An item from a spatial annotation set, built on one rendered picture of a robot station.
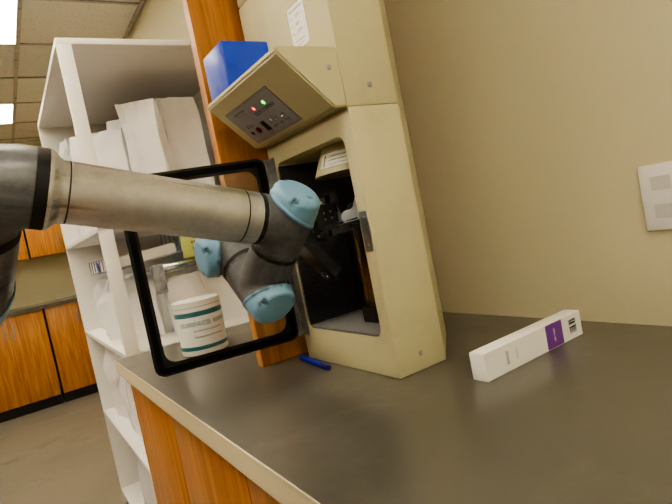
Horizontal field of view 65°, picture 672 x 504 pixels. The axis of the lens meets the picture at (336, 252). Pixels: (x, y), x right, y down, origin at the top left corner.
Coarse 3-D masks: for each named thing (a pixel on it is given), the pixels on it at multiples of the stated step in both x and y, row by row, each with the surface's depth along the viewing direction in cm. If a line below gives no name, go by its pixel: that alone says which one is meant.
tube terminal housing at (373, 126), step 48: (288, 0) 95; (336, 0) 87; (336, 48) 86; (384, 48) 92; (384, 96) 91; (288, 144) 106; (384, 144) 91; (384, 192) 90; (384, 240) 90; (384, 288) 89; (432, 288) 95; (336, 336) 105; (384, 336) 91; (432, 336) 94
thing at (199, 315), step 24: (144, 240) 102; (168, 240) 104; (192, 240) 106; (144, 264) 102; (168, 264) 104; (192, 264) 106; (168, 288) 104; (192, 288) 106; (216, 288) 108; (168, 312) 104; (192, 312) 106; (216, 312) 108; (240, 312) 110; (168, 336) 104; (192, 336) 106; (216, 336) 107; (240, 336) 109; (264, 336) 111
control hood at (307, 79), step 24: (288, 48) 81; (312, 48) 84; (264, 72) 86; (288, 72) 83; (312, 72) 84; (336, 72) 86; (240, 96) 96; (288, 96) 89; (312, 96) 86; (336, 96) 86; (312, 120) 93; (264, 144) 109
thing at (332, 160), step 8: (336, 144) 99; (344, 144) 98; (328, 152) 100; (336, 152) 98; (344, 152) 97; (320, 160) 102; (328, 160) 99; (336, 160) 98; (344, 160) 97; (320, 168) 101; (328, 168) 98; (336, 168) 97; (344, 168) 96; (320, 176) 100; (328, 176) 110; (336, 176) 111; (344, 176) 112
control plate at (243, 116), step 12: (252, 96) 94; (264, 96) 92; (276, 96) 91; (240, 108) 100; (264, 108) 96; (276, 108) 94; (288, 108) 92; (240, 120) 104; (252, 120) 102; (264, 120) 100; (276, 120) 98; (288, 120) 96; (264, 132) 104; (276, 132) 102
